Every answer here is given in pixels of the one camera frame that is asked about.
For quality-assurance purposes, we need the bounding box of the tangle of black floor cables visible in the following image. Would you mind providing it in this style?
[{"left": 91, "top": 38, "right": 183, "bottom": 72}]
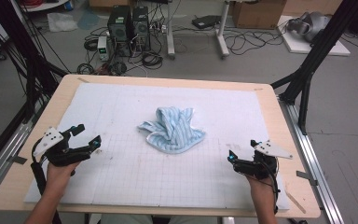
[{"left": 223, "top": 27, "right": 284, "bottom": 57}]

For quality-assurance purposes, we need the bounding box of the thin wooden stick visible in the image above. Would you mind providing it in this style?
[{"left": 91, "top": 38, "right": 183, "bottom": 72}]
[{"left": 283, "top": 189, "right": 308, "bottom": 215}]

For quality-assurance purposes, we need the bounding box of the black tape strip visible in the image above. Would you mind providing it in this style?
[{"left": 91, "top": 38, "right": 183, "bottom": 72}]
[{"left": 7, "top": 154, "right": 29, "bottom": 165}]

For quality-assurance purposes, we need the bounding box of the black frame stand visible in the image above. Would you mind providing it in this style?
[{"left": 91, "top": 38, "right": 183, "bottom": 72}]
[
  {"left": 269, "top": 0, "right": 358, "bottom": 135},
  {"left": 0, "top": 0, "right": 70, "bottom": 123}
]

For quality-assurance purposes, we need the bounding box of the aluminium rail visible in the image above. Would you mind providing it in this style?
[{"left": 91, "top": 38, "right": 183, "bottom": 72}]
[
  {"left": 0, "top": 119, "right": 35, "bottom": 203},
  {"left": 279, "top": 98, "right": 345, "bottom": 224}
]

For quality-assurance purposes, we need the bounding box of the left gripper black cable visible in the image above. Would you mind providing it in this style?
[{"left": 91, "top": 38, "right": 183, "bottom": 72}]
[{"left": 30, "top": 139, "right": 63, "bottom": 224}]

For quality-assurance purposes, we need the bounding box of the person's left hand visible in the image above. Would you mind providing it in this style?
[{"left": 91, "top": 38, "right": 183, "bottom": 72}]
[{"left": 44, "top": 161, "right": 82, "bottom": 201}]

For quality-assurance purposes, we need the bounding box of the white foam mat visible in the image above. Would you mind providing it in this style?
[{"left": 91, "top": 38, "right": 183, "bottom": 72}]
[{"left": 22, "top": 82, "right": 291, "bottom": 211}]

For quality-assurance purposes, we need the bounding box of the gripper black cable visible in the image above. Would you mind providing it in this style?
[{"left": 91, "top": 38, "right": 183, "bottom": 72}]
[
  {"left": 30, "top": 139, "right": 63, "bottom": 224},
  {"left": 265, "top": 160, "right": 282, "bottom": 216}
]

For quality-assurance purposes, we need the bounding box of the large cardboard box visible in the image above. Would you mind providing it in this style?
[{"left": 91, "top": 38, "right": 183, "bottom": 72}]
[{"left": 232, "top": 0, "right": 288, "bottom": 30}]

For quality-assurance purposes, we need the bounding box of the clear plastic bag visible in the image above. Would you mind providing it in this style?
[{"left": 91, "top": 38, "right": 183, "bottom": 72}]
[{"left": 47, "top": 12, "right": 79, "bottom": 34}]

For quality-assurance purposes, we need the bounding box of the large black computer tower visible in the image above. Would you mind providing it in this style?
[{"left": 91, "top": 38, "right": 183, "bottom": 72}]
[{"left": 106, "top": 5, "right": 134, "bottom": 58}]

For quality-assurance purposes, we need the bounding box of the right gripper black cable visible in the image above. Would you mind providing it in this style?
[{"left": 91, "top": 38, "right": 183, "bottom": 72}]
[{"left": 265, "top": 160, "right": 282, "bottom": 216}]

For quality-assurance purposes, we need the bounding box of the grey headset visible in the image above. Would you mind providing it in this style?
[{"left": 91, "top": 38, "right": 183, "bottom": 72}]
[{"left": 286, "top": 11, "right": 332, "bottom": 43}]

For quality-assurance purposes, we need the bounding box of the white desk leg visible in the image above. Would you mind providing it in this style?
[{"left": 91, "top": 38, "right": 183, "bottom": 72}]
[
  {"left": 215, "top": 0, "right": 231, "bottom": 60},
  {"left": 165, "top": 0, "right": 177, "bottom": 61}
]

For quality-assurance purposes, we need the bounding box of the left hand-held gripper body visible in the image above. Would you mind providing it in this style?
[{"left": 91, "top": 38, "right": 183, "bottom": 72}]
[{"left": 32, "top": 125, "right": 91, "bottom": 168}]

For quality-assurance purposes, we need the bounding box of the white floor board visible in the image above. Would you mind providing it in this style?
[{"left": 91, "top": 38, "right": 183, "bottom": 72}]
[{"left": 276, "top": 15, "right": 351, "bottom": 57}]

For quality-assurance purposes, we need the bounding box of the slim black computer tower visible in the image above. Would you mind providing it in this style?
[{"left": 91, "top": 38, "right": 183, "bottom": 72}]
[{"left": 131, "top": 6, "right": 152, "bottom": 52}]

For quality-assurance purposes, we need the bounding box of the flat black device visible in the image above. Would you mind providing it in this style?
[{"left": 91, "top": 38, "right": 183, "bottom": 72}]
[{"left": 191, "top": 14, "right": 222, "bottom": 30}]

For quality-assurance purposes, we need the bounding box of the light blue striped towel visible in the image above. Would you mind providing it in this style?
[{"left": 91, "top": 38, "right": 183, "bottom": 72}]
[{"left": 136, "top": 105, "right": 207, "bottom": 155}]

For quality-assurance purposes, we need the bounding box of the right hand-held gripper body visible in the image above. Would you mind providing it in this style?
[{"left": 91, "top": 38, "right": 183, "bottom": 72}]
[{"left": 232, "top": 139, "right": 294, "bottom": 181}]

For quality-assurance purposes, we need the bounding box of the coiled black cable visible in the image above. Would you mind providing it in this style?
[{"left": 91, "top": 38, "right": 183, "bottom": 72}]
[{"left": 141, "top": 50, "right": 164, "bottom": 70}]

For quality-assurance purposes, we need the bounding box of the person's right hand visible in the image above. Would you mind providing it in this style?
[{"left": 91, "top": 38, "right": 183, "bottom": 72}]
[{"left": 245, "top": 174, "right": 278, "bottom": 202}]

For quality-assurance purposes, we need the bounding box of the grey tape strip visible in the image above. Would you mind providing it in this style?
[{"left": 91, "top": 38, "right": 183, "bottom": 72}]
[{"left": 296, "top": 170, "right": 319, "bottom": 187}]

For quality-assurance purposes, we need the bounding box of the grey bench power supply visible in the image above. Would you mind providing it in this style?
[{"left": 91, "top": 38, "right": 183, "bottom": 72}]
[{"left": 97, "top": 35, "right": 111, "bottom": 63}]

